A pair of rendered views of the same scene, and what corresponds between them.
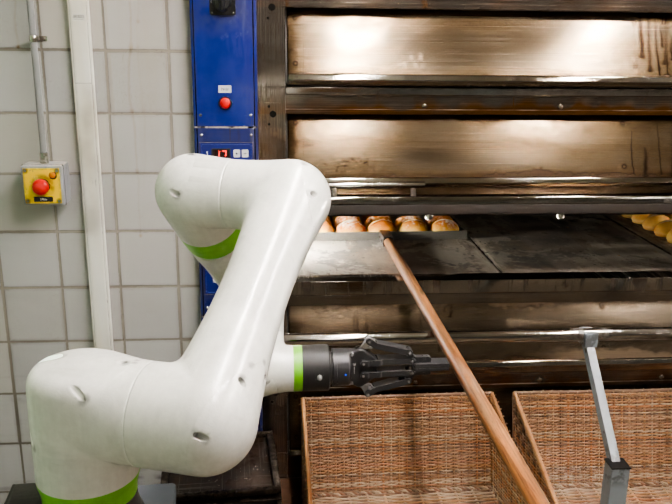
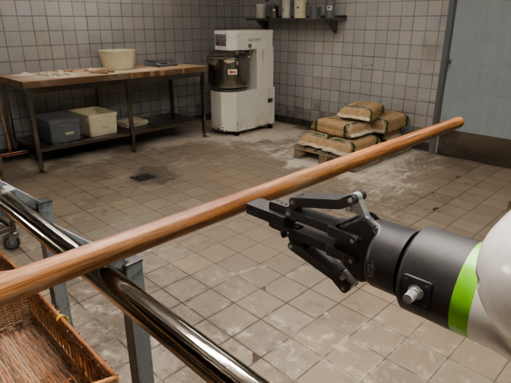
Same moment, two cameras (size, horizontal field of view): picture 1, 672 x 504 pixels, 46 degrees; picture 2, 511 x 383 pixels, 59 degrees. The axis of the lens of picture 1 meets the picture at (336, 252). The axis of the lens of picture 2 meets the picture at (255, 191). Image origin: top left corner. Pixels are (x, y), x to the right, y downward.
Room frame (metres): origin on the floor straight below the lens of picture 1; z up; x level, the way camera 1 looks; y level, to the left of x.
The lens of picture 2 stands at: (1.85, 0.22, 1.44)
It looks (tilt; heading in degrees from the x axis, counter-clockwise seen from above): 21 degrees down; 230
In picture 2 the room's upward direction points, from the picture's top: straight up
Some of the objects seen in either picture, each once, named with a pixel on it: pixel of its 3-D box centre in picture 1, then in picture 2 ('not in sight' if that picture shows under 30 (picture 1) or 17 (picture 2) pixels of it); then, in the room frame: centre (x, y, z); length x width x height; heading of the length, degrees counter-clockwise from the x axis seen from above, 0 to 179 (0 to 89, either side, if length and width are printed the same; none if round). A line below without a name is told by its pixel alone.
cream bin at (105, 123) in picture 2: not in sight; (93, 121); (-0.05, -4.90, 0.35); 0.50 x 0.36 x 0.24; 96
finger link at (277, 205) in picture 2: (418, 354); (287, 202); (1.47, -0.17, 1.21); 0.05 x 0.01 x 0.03; 95
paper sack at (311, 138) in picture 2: not in sight; (325, 136); (-1.94, -3.02, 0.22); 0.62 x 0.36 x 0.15; 10
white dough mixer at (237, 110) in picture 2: not in sight; (238, 81); (-1.98, -4.65, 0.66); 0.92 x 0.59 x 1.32; 4
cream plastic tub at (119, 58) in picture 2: not in sight; (118, 59); (-0.48, -5.01, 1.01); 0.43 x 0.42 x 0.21; 4
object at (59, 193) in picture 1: (46, 183); not in sight; (1.94, 0.73, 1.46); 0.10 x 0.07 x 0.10; 94
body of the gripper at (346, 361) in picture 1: (353, 366); (374, 251); (1.46, -0.04, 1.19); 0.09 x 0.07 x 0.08; 95
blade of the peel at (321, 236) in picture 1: (376, 222); not in sight; (2.65, -0.14, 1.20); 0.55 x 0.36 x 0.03; 95
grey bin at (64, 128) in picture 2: not in sight; (57, 127); (0.36, -4.86, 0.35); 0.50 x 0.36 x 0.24; 94
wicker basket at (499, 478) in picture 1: (411, 482); not in sight; (1.79, -0.20, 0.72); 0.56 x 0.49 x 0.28; 95
